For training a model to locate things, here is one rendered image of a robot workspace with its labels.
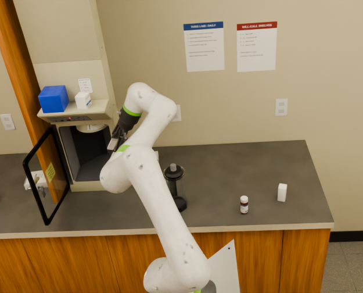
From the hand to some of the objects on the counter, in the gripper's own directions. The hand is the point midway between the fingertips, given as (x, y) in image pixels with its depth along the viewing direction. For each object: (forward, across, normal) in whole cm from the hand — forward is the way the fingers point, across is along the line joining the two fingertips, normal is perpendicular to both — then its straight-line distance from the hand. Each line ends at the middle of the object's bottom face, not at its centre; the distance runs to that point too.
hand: (112, 150), depth 207 cm
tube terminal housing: (+38, -21, +11) cm, 45 cm away
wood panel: (+49, -30, -6) cm, 58 cm away
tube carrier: (+14, +17, +38) cm, 44 cm away
